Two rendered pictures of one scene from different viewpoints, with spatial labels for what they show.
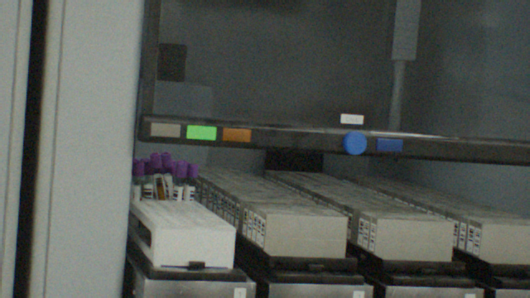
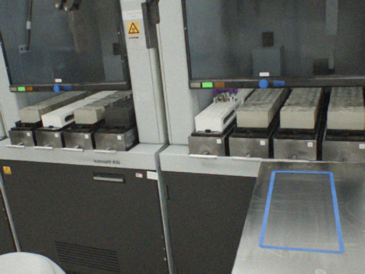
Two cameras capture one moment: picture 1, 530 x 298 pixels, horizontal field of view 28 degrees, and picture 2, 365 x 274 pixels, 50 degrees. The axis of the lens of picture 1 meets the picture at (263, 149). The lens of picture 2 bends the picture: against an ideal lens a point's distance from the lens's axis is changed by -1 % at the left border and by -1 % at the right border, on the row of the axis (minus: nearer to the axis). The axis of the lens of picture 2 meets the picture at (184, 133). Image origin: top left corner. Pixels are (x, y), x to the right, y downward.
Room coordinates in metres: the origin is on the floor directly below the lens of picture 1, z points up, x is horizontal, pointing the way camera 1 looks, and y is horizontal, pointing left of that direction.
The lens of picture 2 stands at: (0.19, -0.73, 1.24)
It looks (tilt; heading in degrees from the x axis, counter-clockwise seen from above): 17 degrees down; 39
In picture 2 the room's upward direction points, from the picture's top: 6 degrees counter-clockwise
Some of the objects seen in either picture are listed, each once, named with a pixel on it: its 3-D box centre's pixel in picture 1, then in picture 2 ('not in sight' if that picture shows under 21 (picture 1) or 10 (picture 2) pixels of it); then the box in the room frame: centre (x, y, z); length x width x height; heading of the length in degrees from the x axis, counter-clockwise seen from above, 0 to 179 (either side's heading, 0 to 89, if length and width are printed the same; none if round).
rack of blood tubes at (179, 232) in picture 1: (172, 232); (219, 115); (1.43, 0.11, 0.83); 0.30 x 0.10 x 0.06; 16
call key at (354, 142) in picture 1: (354, 142); (263, 84); (1.37, -0.12, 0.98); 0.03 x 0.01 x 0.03; 106
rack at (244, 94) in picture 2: not in sight; (239, 96); (1.74, 0.20, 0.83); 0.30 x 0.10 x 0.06; 16
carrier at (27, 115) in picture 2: not in sight; (31, 116); (1.10, 0.91, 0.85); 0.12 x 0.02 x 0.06; 106
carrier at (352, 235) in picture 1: (386, 230); (300, 112); (1.51, -0.18, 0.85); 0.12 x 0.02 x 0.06; 106
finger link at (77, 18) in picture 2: not in sight; (79, 31); (0.63, -0.15, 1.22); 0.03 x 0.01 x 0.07; 16
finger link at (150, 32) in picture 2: not in sight; (150, 25); (0.67, -0.28, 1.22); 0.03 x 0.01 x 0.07; 16
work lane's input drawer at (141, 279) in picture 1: (153, 252); (230, 118); (1.56, 0.15, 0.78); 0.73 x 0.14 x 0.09; 16
